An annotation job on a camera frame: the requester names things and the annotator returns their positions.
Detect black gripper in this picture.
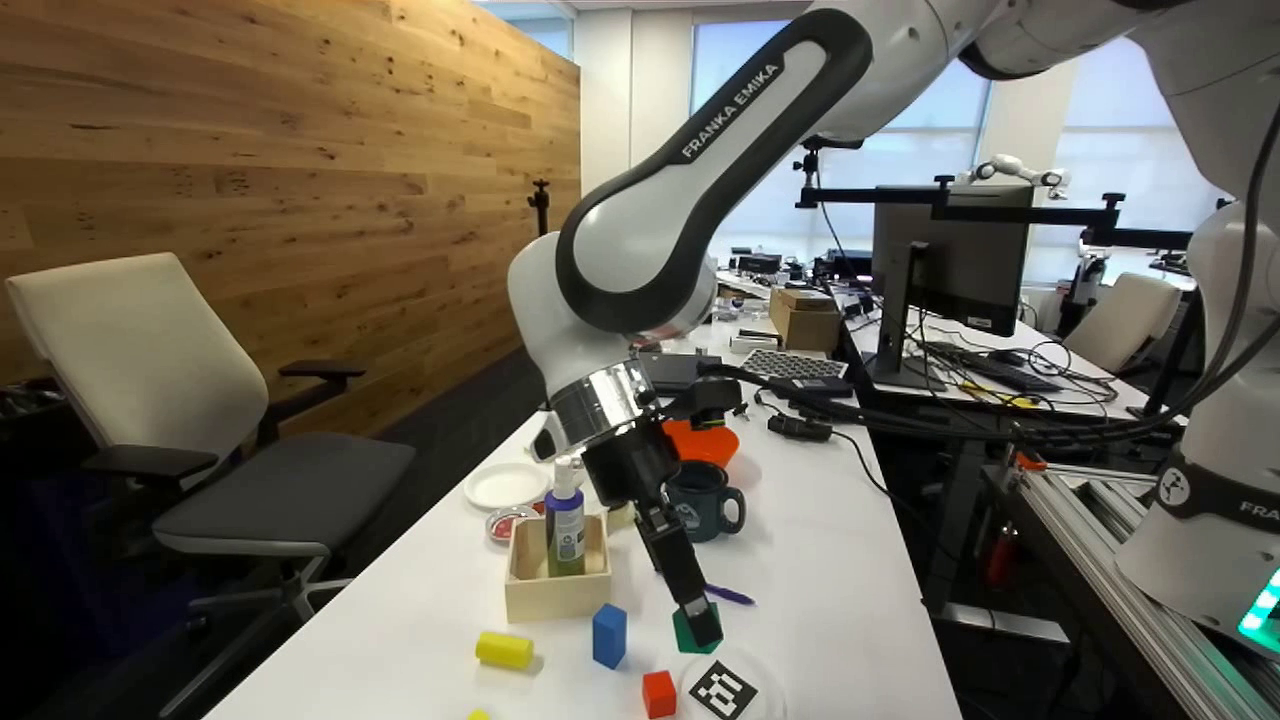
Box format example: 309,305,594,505
579,419,720,625

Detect green cube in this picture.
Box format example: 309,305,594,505
671,600,730,657

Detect blue cube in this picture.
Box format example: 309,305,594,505
590,600,632,673

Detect red cube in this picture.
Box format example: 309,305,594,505
639,665,682,720

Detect dark mug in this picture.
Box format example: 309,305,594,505
670,465,752,544

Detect bottle with blue liquid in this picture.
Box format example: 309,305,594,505
540,454,594,581

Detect black marker tag card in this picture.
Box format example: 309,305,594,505
671,647,793,720

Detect wooden box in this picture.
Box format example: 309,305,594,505
499,512,621,625

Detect orange bowl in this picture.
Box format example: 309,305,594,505
662,415,743,473

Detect black power adapter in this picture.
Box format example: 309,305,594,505
765,410,838,445

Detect white plate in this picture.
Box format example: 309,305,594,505
461,459,553,512

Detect yellow cylinder block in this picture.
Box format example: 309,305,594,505
471,625,540,674

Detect black laptop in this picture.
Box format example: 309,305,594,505
632,349,732,392

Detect flat black device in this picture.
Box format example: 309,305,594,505
773,374,857,402

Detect grey keyboard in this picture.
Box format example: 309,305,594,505
737,338,851,383

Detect cardboard box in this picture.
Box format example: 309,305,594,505
770,283,844,350

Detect black tripod pole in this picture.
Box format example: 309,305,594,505
526,177,562,243

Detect small white device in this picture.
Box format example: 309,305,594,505
970,150,1073,200

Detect black mounting bar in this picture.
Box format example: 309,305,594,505
796,148,1194,251

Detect white and grey office chair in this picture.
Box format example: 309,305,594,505
0,246,420,702

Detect thin black cable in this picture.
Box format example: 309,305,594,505
825,422,896,498

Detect tangled black desk cables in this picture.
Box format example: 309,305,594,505
916,333,1154,415

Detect aluminium rail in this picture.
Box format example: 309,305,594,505
1016,454,1280,720

